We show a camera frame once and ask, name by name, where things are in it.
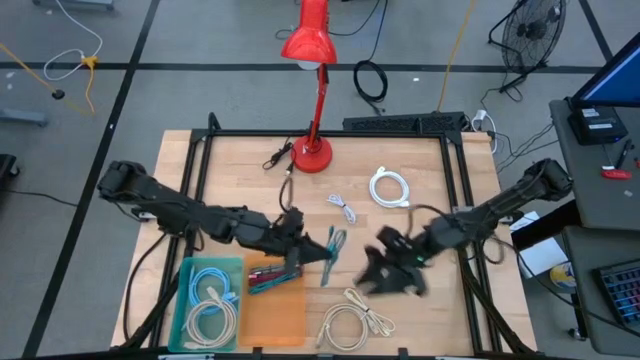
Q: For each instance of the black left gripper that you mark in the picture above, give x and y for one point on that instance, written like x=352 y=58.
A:
x=290 y=240

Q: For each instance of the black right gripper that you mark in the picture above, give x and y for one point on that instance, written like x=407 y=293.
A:
x=402 y=252

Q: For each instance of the orange translucent tray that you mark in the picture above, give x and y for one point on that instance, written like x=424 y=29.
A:
x=275 y=320

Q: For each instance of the green translucent tray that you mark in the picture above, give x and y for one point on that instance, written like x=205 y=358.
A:
x=177 y=300

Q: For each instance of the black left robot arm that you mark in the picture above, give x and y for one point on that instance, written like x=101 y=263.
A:
x=200 y=220

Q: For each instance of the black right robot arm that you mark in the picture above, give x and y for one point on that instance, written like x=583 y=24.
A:
x=500 y=207

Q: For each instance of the red desk lamp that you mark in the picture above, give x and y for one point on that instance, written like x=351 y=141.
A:
x=312 y=155

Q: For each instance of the white paper box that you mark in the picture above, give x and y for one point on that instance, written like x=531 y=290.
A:
x=542 y=256

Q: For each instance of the black power strip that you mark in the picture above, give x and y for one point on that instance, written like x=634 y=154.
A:
x=400 y=122

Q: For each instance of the grey keyboard desk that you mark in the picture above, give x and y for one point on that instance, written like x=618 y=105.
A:
x=582 y=250

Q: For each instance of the grey monitor desk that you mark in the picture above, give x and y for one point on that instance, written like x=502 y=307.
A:
x=600 y=205

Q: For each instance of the colourful backlit keyboard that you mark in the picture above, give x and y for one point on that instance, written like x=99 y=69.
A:
x=622 y=292

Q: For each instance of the red object on desk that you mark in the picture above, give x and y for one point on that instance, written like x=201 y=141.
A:
x=617 y=174

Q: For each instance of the black box with labels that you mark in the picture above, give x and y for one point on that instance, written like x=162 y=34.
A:
x=597 y=125

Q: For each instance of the black pen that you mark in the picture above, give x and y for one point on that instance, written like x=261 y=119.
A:
x=623 y=154

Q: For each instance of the black floor fan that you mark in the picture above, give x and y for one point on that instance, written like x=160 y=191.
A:
x=532 y=30

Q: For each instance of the black floor puck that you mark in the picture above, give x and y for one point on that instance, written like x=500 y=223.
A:
x=58 y=94

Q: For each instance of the black computer monitor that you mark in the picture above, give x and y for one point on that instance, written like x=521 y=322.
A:
x=615 y=80

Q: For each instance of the black chair base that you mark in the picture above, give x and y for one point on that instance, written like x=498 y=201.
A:
x=6 y=170

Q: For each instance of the grey table foot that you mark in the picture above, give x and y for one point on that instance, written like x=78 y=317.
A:
x=22 y=117
x=75 y=4

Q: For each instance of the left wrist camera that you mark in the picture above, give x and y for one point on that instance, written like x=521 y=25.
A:
x=294 y=216

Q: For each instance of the black metal table frame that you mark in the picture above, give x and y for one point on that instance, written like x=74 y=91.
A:
x=250 y=133

